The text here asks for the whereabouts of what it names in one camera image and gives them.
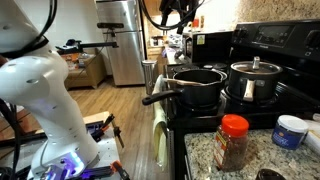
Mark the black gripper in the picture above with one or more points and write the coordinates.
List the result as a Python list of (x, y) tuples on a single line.
[(185, 8)]

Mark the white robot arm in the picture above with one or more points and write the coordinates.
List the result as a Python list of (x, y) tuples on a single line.
[(33, 77)]

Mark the red lid spice jar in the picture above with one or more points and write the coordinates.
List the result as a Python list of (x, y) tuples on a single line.
[(231, 143)]

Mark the blue jar with white lid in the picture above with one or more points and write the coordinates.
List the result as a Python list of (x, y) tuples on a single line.
[(289, 132)]

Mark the black microwave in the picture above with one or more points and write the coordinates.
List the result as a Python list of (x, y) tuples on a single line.
[(207, 46)]

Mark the steel trash can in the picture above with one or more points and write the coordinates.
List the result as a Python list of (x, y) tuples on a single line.
[(148, 68)]

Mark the stainless steel refrigerator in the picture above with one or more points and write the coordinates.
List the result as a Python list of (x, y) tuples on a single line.
[(126, 59)]

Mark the black stove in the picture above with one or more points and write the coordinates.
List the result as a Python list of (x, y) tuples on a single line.
[(293, 45)]

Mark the yellow dish towel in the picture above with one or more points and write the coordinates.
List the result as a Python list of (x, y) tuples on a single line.
[(159, 135)]

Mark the black saucepan with long handle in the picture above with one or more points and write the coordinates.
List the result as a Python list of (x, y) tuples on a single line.
[(206, 92)]

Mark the black camera on stand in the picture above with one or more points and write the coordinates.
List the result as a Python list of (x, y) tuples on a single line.
[(110, 26)]

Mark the orange handled clamp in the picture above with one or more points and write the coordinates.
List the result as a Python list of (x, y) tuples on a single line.
[(116, 166)]

